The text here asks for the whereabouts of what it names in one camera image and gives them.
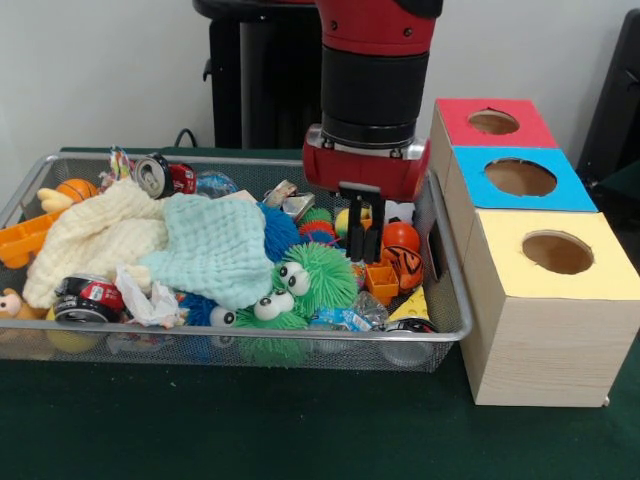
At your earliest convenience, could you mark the orange toy block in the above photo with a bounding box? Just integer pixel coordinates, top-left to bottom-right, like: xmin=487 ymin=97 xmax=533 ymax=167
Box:
xmin=363 ymin=262 xmax=401 ymax=306

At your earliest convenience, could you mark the crushed clear plastic bottle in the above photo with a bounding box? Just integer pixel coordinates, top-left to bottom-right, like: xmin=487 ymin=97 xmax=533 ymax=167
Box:
xmin=308 ymin=293 xmax=389 ymax=333

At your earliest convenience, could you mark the small green spiky ball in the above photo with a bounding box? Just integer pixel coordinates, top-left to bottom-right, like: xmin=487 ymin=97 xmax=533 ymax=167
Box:
xmin=233 ymin=292 xmax=311 ymax=366

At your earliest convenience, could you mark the shallow clear mesh bin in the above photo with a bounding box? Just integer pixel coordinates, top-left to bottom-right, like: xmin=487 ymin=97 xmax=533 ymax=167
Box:
xmin=0 ymin=152 xmax=474 ymax=373

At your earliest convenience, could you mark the large green spiky ball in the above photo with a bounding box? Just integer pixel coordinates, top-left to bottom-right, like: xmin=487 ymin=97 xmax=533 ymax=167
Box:
xmin=275 ymin=240 xmax=359 ymax=316

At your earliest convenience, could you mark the red and black soda can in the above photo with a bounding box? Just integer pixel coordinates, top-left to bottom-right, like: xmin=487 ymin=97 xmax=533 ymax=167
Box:
xmin=53 ymin=274 xmax=126 ymax=325

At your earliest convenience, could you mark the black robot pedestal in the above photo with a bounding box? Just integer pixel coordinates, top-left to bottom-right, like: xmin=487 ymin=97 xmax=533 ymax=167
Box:
xmin=203 ymin=15 xmax=326 ymax=151

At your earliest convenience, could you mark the blue spiky rubber ball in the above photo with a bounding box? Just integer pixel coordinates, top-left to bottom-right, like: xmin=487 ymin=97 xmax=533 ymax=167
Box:
xmin=260 ymin=203 xmax=303 ymax=263

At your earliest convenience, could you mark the orange tiger plush toy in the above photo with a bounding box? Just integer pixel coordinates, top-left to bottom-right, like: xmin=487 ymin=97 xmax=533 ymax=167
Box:
xmin=385 ymin=245 xmax=426 ymax=293

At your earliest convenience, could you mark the wooden box with three holes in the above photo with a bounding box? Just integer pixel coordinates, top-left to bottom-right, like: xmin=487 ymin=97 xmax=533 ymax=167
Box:
xmin=427 ymin=97 xmax=640 ymax=408

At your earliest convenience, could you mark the mint green muslin cloth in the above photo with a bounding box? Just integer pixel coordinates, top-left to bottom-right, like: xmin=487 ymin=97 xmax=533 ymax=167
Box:
xmin=140 ymin=192 xmax=276 ymax=311

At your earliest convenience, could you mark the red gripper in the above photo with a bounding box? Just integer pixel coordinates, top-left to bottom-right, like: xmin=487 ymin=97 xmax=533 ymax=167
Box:
xmin=303 ymin=138 xmax=431 ymax=263

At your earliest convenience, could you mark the cream muslin cloth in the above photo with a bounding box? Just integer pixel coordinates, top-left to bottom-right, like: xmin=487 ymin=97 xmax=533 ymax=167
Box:
xmin=22 ymin=180 xmax=171 ymax=309

